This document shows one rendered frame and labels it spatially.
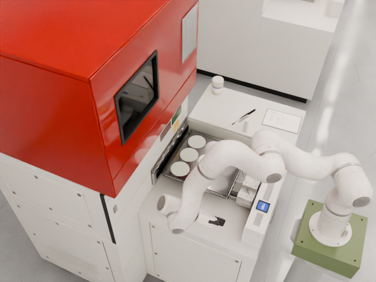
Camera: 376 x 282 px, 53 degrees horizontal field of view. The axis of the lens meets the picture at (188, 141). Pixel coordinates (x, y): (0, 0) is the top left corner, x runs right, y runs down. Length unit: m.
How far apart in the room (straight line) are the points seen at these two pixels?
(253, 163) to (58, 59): 0.71
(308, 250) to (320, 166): 0.50
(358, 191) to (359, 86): 2.92
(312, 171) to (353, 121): 2.50
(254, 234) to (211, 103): 0.88
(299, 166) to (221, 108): 0.94
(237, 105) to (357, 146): 1.66
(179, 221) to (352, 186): 0.67
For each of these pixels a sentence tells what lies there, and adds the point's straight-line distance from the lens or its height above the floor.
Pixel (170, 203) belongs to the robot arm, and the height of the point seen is 1.20.
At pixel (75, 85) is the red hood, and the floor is 1.77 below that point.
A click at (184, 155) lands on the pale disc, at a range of 2.07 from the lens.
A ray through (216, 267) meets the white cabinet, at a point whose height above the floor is 0.59.
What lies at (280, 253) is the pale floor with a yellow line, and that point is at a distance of 2.84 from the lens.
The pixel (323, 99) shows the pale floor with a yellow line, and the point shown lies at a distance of 4.05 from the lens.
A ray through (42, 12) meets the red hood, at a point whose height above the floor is 1.82.
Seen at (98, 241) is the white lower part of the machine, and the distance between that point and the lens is 1.97.
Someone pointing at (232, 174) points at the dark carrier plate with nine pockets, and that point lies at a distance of 2.00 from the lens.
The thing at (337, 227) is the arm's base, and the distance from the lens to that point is 1.79.
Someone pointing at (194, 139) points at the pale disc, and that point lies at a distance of 2.15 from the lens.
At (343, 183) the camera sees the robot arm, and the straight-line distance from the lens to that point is 1.56.
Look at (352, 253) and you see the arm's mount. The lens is 1.87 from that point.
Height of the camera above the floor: 2.46
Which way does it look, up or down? 47 degrees down
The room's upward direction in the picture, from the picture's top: 1 degrees clockwise
